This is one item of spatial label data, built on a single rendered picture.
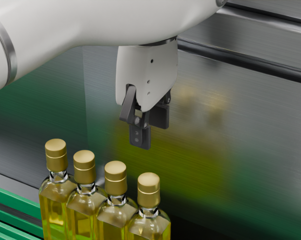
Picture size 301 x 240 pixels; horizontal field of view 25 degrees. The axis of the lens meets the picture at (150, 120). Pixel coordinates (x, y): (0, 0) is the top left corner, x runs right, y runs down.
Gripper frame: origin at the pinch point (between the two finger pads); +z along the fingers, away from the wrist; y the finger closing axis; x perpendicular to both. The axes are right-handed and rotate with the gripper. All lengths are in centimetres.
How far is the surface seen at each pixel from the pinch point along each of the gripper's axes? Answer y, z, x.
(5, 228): 3.5, 29.7, -27.5
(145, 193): 1.5, 11.4, 0.1
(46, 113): -15.7, 17.3, -30.8
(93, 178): 0.1, 13.6, -10.1
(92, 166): 0.0, 11.4, -10.2
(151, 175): -1.0, 9.9, -0.2
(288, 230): -11.9, 22.0, 19.2
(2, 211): -4.4, 35.1, -35.0
